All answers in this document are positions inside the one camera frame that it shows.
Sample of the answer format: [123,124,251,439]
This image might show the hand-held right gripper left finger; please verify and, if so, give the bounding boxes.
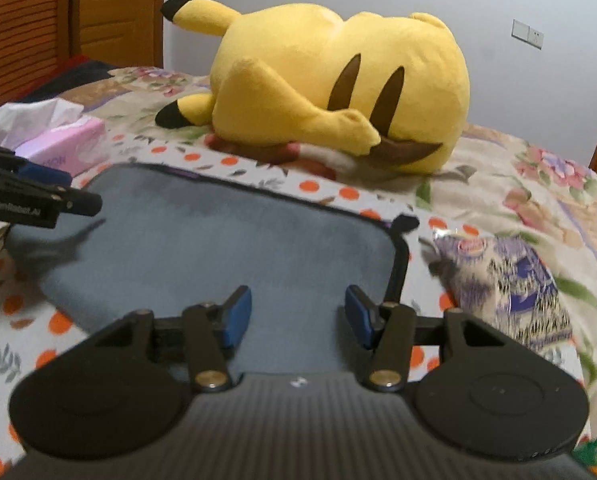
[86,285,253,394]

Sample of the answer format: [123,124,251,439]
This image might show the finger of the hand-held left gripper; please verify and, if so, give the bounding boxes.
[53,187,104,218]
[0,142,72,190]

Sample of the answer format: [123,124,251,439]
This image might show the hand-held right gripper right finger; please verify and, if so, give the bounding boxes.
[345,285,510,394]

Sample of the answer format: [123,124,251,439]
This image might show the grey-blue towel with black edge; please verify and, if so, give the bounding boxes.
[6,162,420,397]

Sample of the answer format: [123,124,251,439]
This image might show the pink tissue box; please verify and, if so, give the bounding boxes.
[0,98,107,177]

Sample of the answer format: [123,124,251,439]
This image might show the dark blanket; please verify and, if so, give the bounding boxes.
[22,57,115,104]

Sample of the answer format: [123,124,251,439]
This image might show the purple patterned snack packet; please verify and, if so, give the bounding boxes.
[430,229,575,352]

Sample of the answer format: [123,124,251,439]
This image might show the wooden headboard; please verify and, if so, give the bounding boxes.
[0,0,75,117]

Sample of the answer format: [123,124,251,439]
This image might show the wooden door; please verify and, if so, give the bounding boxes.
[70,0,168,69]

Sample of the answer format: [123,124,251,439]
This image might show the floral bedsheet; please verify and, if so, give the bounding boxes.
[0,64,597,480]

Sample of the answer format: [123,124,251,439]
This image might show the yellow plush toy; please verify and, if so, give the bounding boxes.
[155,0,471,176]

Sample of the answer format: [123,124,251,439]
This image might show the white wall switch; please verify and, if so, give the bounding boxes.
[511,18,545,50]

